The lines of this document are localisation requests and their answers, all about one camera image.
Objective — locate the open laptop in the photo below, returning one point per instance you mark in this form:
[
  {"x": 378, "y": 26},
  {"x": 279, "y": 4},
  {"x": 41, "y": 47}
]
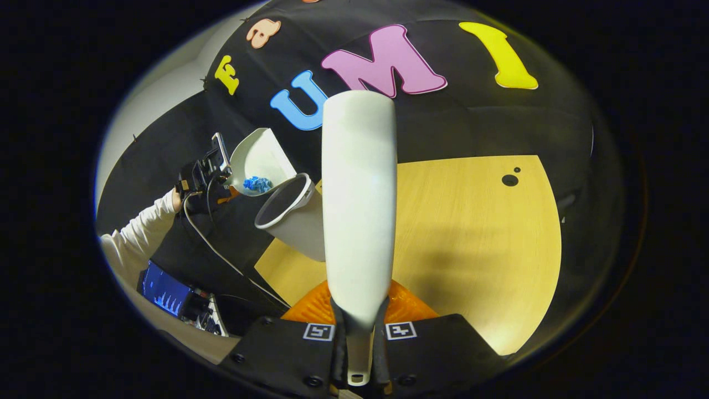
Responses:
[{"x": 163, "y": 291}]

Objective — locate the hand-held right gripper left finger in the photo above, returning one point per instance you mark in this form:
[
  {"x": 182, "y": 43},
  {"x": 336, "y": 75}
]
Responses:
[{"x": 282, "y": 349}]

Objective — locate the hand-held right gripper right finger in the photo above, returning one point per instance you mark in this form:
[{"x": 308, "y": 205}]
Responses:
[{"x": 437, "y": 349}]

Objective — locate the white garbage bin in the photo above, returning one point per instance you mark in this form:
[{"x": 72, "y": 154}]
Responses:
[{"x": 299, "y": 227}]

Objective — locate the white dustpan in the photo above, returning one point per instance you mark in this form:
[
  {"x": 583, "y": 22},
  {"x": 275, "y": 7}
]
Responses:
[{"x": 266, "y": 155}]

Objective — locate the small white broom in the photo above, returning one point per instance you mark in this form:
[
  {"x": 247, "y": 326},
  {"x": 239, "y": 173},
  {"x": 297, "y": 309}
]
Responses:
[{"x": 360, "y": 194}]

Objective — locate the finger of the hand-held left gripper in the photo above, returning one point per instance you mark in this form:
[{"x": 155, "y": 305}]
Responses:
[{"x": 230, "y": 195}]

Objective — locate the dark blue paper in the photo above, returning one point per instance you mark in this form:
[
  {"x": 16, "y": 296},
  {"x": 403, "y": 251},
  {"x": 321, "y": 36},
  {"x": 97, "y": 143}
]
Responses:
[{"x": 261, "y": 184}]

